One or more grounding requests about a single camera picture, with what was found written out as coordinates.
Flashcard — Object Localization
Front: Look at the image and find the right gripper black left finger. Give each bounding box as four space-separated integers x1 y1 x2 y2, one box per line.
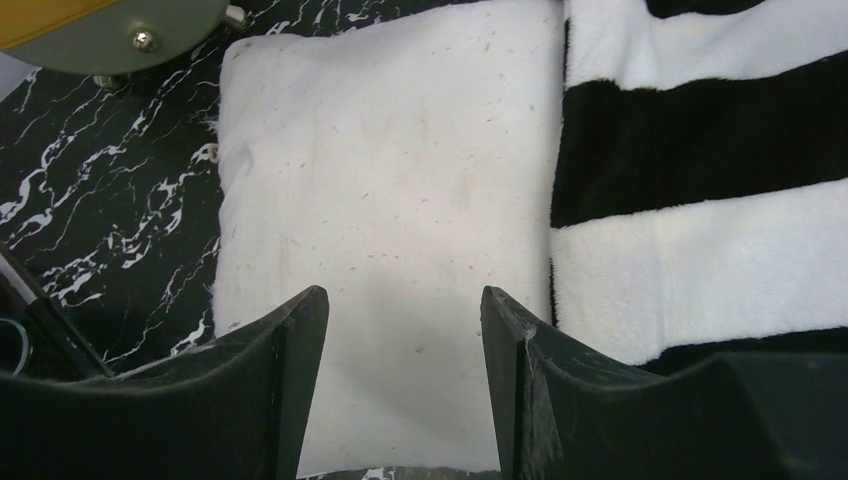
1 285 329 479

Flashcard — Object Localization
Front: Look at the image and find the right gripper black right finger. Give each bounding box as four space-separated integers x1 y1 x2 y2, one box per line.
480 286 847 479

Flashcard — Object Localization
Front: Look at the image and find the black white striped pillowcase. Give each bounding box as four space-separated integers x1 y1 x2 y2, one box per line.
550 1 847 374

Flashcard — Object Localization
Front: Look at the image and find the white pillow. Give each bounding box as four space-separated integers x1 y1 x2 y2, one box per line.
213 1 564 477

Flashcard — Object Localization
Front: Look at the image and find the white orange cylinder roll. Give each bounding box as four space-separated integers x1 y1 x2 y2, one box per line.
1 0 248 97

